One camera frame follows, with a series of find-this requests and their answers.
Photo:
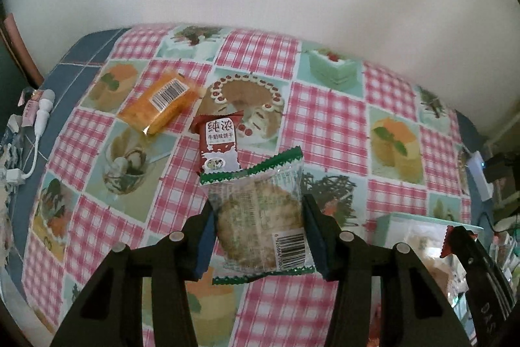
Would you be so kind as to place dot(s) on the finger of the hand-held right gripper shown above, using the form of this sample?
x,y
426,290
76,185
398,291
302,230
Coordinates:
x,y
465,245

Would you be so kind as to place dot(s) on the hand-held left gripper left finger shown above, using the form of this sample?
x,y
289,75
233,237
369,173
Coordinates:
x,y
205,245

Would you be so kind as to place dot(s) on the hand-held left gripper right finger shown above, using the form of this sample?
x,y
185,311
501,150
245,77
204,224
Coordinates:
x,y
315,237

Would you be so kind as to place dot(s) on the red snack packet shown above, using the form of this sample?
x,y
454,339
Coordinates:
x,y
445,243

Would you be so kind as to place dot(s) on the dark green biscuit packet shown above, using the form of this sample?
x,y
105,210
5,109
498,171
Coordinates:
x,y
256,217

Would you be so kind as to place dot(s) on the teal shallow cardboard box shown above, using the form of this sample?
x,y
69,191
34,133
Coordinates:
x,y
400,227

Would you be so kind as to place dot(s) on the white power strip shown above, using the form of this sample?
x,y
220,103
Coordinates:
x,y
479,176

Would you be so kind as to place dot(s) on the dark red biscuit packet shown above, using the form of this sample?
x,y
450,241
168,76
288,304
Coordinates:
x,y
217,145

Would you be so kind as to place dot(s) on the orange snack packet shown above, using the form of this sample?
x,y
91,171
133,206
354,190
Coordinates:
x,y
162,103

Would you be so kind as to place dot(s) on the small pink tube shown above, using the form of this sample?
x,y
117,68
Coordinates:
x,y
30,107

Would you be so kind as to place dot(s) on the brown wooden board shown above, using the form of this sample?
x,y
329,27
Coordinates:
x,y
16,46

